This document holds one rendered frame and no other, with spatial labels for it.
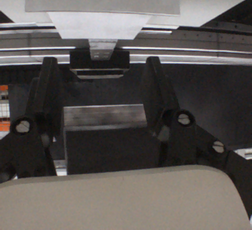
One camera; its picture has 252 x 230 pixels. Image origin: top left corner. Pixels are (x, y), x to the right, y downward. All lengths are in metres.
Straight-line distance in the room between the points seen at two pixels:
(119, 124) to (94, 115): 0.03
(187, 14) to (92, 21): 0.08
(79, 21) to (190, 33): 0.36
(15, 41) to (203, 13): 0.39
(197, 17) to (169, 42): 0.29
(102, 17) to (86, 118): 0.10
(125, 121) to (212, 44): 0.38
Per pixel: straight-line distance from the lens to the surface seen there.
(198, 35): 0.52
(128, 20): 0.18
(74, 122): 0.20
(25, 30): 0.23
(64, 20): 0.18
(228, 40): 0.57
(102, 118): 0.20
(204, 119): 0.84
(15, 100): 0.76
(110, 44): 0.26
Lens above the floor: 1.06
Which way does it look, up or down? 4 degrees up
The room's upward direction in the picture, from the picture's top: 179 degrees clockwise
